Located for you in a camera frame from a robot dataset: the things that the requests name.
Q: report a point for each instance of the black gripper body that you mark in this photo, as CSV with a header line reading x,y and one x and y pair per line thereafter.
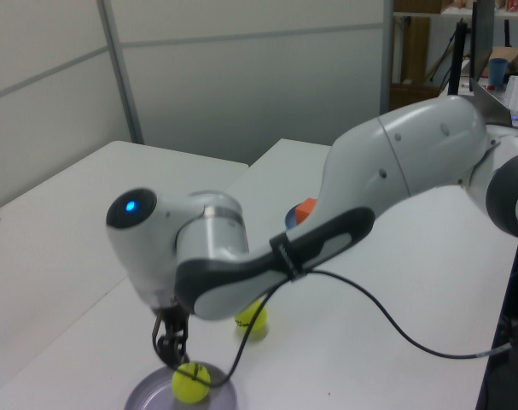
x,y
171,320

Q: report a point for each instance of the black monitor stand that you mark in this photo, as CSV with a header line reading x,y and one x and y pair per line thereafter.
x,y
458,60

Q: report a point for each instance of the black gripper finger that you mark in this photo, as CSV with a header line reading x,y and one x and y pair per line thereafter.
x,y
182,348
164,350

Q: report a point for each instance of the purple plate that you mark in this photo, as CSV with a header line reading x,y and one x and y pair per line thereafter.
x,y
147,393

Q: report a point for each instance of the tennis ball with black print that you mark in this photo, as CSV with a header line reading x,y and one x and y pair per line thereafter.
x,y
252,324

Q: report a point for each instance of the plain yellow tennis ball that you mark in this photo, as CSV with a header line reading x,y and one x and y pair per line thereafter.
x,y
191,384

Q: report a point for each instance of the black computer monitor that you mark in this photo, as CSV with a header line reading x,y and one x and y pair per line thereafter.
x,y
482,38

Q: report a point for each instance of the grey metal sheet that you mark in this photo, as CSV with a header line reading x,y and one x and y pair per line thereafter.
x,y
491,104

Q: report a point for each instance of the wooden shelf unit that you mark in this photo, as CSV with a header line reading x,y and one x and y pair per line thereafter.
x,y
414,47

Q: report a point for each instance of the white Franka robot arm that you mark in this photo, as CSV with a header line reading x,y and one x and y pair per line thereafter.
x,y
369,162

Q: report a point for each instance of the cardboard box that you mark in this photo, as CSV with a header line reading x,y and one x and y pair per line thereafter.
x,y
507,54

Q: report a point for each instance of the blue cup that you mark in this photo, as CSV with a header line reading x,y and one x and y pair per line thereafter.
x,y
498,72

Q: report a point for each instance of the orange foam cube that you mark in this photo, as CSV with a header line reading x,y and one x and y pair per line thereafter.
x,y
306,210

